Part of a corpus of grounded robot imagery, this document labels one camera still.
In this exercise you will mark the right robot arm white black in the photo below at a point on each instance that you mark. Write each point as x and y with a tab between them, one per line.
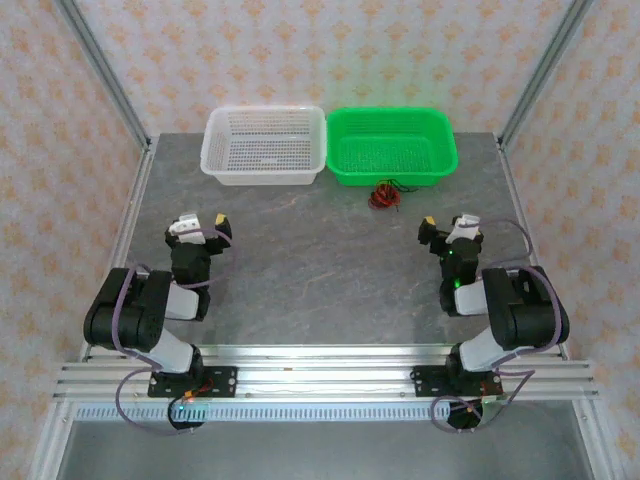
520	320

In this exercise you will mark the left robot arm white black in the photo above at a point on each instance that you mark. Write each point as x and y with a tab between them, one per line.
145	320

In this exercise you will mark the green perforated plastic basket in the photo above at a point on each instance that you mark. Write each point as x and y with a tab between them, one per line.
390	150

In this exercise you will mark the white perforated plastic basket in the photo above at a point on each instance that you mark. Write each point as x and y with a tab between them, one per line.
260	145

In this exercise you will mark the grey metal shelf plate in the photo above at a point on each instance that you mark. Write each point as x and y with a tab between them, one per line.
320	452

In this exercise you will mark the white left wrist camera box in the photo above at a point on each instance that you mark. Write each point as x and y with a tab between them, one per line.
184	224

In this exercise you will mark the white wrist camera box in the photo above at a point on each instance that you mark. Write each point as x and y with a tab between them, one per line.
466	225
184	224

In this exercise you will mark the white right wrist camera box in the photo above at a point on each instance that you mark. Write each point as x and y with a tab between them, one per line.
466	225

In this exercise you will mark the aluminium table side rail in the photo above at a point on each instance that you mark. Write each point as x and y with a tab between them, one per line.
520	210
127	240

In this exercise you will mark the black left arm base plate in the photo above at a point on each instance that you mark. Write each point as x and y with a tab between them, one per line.
222	382

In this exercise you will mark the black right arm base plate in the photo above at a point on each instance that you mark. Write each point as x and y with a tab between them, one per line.
430	382

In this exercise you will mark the aluminium mounting rail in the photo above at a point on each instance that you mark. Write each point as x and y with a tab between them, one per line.
320	372

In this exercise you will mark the aluminium frame post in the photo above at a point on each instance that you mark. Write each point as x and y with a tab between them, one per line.
545	75
105	75

